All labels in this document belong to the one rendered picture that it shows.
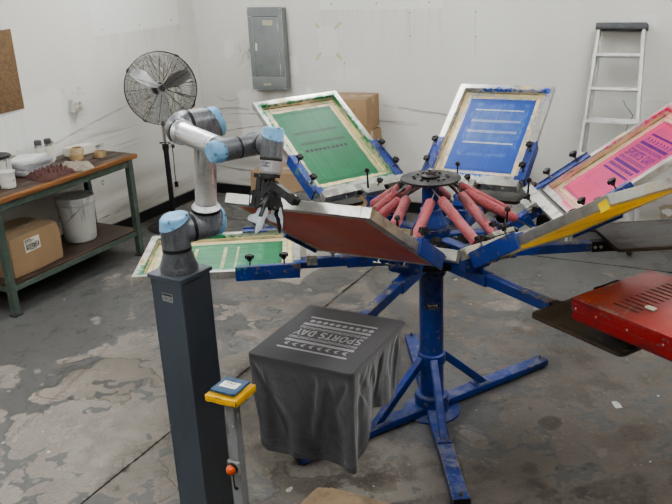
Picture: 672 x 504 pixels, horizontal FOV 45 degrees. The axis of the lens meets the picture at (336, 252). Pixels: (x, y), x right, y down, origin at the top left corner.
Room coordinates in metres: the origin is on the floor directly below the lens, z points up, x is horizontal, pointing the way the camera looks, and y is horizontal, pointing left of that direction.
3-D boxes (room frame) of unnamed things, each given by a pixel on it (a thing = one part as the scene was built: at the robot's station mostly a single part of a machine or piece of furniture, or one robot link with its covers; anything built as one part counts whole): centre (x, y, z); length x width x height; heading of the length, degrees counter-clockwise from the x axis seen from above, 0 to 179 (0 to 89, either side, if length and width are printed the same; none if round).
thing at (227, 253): (3.84, 0.42, 1.05); 1.08 x 0.61 x 0.23; 92
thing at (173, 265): (3.05, 0.63, 1.25); 0.15 x 0.15 x 0.10
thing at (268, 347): (2.89, 0.05, 0.95); 0.48 x 0.44 x 0.01; 152
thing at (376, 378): (2.80, -0.14, 0.74); 0.46 x 0.04 x 0.42; 152
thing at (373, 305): (3.33, -0.19, 0.89); 1.24 x 0.06 x 0.06; 152
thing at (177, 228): (3.05, 0.62, 1.37); 0.13 x 0.12 x 0.14; 125
